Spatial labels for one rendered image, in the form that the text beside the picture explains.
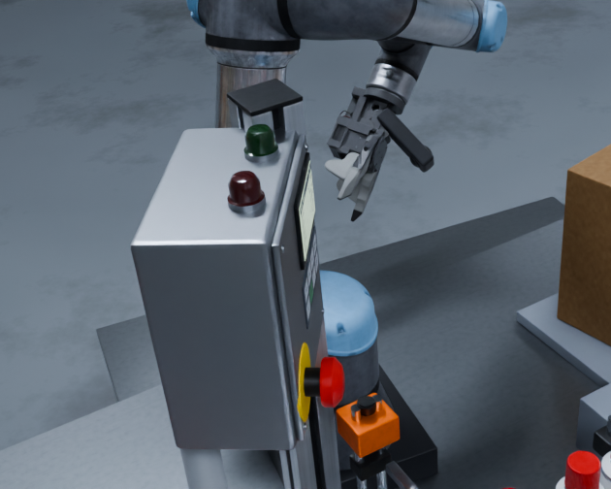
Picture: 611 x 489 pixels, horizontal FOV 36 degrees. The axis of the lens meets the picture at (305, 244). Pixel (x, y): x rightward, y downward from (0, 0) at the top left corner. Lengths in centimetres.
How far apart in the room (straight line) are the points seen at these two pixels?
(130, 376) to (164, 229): 92
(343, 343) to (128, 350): 54
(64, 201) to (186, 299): 318
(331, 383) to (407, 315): 89
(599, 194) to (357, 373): 44
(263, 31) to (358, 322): 36
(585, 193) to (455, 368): 33
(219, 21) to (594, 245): 64
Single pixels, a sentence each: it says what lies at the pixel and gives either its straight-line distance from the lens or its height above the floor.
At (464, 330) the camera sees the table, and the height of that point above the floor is 83.
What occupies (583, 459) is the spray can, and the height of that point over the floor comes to 108.
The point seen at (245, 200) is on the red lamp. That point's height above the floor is 148.
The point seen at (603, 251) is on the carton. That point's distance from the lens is 143.
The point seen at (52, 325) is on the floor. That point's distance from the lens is 314.
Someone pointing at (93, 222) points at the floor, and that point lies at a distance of 363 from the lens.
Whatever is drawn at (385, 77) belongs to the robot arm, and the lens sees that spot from 156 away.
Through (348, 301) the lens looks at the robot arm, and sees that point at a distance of 117.
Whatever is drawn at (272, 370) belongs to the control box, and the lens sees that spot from 67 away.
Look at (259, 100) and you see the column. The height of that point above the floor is 150.
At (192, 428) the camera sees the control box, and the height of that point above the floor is 131.
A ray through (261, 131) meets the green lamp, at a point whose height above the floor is 150.
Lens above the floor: 181
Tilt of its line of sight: 33 degrees down
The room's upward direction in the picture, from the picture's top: 6 degrees counter-clockwise
